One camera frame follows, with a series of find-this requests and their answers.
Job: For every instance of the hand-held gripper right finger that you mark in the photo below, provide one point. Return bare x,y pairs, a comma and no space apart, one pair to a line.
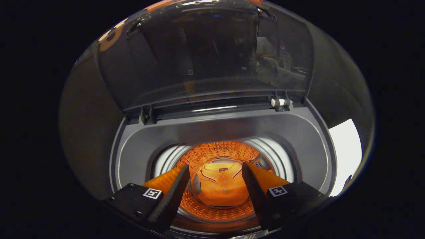
255,192

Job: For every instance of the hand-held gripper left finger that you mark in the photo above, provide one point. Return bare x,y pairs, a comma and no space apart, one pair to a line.
174,196

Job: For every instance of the orange polo shirt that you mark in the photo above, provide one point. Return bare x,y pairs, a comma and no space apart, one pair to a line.
222,186

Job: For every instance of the dark washing machine lid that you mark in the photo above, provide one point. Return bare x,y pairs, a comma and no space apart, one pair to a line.
199,53

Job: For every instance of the white flat board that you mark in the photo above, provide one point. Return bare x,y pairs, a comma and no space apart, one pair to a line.
345,156

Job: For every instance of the black backdrop cloth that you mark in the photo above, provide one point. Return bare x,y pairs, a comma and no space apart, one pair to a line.
86,132

